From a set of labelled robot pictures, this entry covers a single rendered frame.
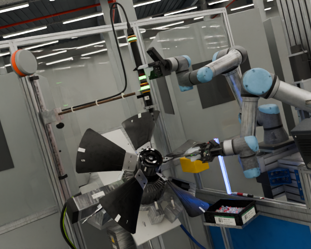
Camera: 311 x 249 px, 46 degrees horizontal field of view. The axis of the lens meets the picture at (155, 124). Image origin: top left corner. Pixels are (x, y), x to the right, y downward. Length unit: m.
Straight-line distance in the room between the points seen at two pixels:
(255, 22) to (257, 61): 0.48
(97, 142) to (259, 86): 0.80
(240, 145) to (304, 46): 0.75
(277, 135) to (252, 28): 2.64
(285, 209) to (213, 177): 1.18
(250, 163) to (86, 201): 0.79
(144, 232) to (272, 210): 0.63
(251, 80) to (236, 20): 3.09
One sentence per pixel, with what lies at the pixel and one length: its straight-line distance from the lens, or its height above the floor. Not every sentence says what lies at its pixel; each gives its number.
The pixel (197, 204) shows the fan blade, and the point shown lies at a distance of 1.76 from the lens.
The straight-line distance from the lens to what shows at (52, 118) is 2.15.
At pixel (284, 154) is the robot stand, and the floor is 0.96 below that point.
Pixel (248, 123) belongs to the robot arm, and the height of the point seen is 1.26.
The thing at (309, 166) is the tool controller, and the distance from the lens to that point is 1.61.
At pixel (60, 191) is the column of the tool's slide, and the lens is 2.25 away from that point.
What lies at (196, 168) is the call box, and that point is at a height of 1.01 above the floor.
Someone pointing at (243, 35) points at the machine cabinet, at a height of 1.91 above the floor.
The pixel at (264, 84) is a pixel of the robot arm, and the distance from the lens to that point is 1.68.
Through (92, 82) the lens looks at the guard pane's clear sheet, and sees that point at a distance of 2.50.
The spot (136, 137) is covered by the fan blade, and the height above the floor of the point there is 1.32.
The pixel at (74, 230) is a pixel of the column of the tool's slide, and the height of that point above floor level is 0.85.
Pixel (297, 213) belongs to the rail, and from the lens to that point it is 1.81.
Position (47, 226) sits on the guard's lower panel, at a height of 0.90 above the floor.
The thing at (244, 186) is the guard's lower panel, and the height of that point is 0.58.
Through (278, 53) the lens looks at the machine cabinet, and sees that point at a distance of 5.43.
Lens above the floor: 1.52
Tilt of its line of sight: 5 degrees down
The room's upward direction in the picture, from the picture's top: 15 degrees counter-clockwise
